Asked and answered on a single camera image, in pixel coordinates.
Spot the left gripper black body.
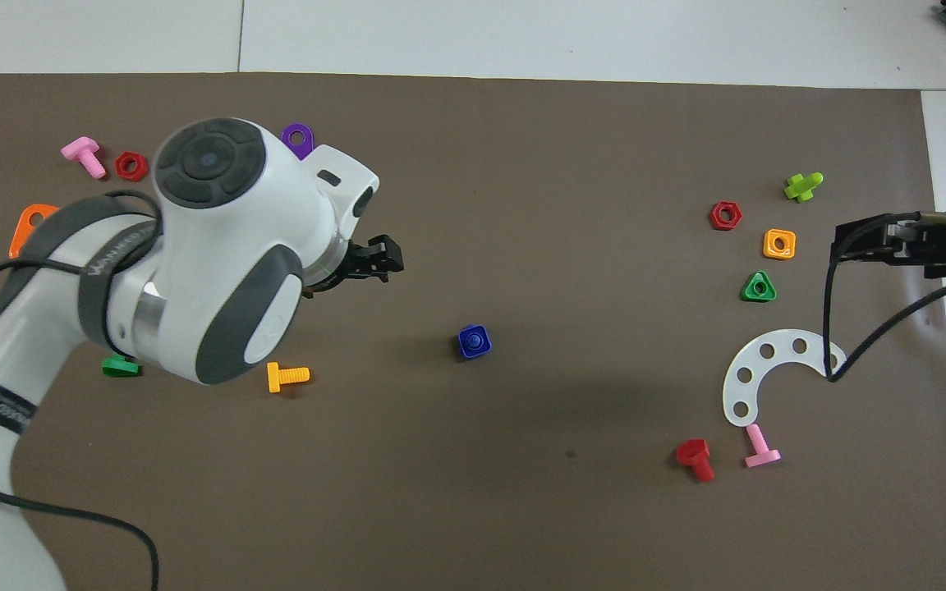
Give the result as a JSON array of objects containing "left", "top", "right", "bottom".
[{"left": 304, "top": 238, "right": 372, "bottom": 297}]

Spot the blue square nut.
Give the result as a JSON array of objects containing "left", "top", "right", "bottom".
[{"left": 457, "top": 324, "right": 493, "bottom": 360}]

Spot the lime green plastic screw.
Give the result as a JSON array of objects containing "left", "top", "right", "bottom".
[{"left": 783, "top": 172, "right": 824, "bottom": 203}]

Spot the orange plastic screw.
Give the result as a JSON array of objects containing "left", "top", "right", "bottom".
[{"left": 267, "top": 362, "right": 310, "bottom": 394}]

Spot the green triangular nut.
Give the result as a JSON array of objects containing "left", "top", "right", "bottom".
[{"left": 741, "top": 271, "right": 778, "bottom": 303}]

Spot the pink plastic screw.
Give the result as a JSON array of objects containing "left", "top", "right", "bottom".
[
  {"left": 61, "top": 136, "right": 108, "bottom": 180},
  {"left": 744, "top": 424, "right": 782, "bottom": 469}
]

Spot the red plastic screw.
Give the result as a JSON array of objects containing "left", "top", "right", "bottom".
[{"left": 676, "top": 439, "right": 716, "bottom": 483}]

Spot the white curved perforated plate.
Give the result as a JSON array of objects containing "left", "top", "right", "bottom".
[{"left": 723, "top": 330, "right": 847, "bottom": 428}]

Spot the purple four-hole plate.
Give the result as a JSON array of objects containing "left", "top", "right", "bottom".
[{"left": 281, "top": 123, "right": 315, "bottom": 162}]

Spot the brown table mat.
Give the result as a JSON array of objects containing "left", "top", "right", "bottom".
[{"left": 0, "top": 72, "right": 946, "bottom": 591}]

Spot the orange angled plate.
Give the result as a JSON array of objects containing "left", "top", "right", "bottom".
[{"left": 9, "top": 204, "right": 60, "bottom": 260}]

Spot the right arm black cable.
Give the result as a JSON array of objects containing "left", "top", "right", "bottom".
[{"left": 823, "top": 212, "right": 946, "bottom": 383}]

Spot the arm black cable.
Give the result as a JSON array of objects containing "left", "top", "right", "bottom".
[
  {"left": 0, "top": 190, "right": 162, "bottom": 591},
  {"left": 823, "top": 212, "right": 946, "bottom": 383}
]

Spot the grey velcro cable strap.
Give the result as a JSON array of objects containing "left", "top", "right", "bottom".
[{"left": 77, "top": 215, "right": 160, "bottom": 364}]

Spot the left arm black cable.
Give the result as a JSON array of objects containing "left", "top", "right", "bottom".
[{"left": 0, "top": 190, "right": 162, "bottom": 591}]

